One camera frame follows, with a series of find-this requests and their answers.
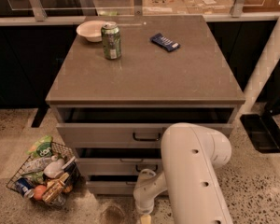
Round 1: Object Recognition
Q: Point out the grey bottom drawer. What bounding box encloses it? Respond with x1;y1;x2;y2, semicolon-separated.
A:
86;175;137;195

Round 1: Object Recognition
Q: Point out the grey drawer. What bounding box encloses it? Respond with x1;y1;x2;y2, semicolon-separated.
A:
57;107;232;148
77;148;162;175
86;175;137;195

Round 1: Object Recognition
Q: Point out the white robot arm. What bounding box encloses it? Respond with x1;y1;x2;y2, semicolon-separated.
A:
133;123;280;224

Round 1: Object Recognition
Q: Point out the grey middle drawer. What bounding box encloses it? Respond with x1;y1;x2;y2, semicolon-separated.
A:
77;148;162;175

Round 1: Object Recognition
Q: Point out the grey top drawer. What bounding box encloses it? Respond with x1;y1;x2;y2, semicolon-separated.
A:
57;107;232;148

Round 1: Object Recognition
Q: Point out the grey drawer cabinet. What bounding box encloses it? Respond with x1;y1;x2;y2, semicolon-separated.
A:
45;14;246;198

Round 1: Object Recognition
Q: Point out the brown snack box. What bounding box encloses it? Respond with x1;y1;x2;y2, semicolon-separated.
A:
42;173;69;203

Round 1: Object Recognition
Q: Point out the white plastic bottle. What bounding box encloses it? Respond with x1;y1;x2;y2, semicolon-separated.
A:
44;159;64;178

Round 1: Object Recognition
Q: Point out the orange fruit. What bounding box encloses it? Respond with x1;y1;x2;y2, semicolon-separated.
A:
34;185;47;201

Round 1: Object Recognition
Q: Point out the clear plastic water bottle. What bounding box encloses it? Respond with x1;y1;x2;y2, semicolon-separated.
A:
23;155;58;174

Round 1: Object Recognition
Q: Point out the green chip bag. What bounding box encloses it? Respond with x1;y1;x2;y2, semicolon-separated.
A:
27;135;53;158

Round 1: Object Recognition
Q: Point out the blue soda can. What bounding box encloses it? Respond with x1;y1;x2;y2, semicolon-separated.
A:
15;177;35;199

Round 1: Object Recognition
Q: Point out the blue snack packet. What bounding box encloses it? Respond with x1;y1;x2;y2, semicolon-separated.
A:
150;33;180;52

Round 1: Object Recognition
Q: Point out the green soda can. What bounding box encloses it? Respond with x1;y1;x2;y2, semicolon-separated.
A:
101;21;121;60

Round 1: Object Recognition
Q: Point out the white bowl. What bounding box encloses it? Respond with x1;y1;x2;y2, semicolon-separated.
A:
77;21;105;42

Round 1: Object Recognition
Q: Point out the cardboard box left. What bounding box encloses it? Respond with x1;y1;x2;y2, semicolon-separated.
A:
142;0;189;15

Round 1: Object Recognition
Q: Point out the black wire basket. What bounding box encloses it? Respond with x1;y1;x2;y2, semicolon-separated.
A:
7;142;79;207

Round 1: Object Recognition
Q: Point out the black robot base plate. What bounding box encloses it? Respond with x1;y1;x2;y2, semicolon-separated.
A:
240;113;280;153

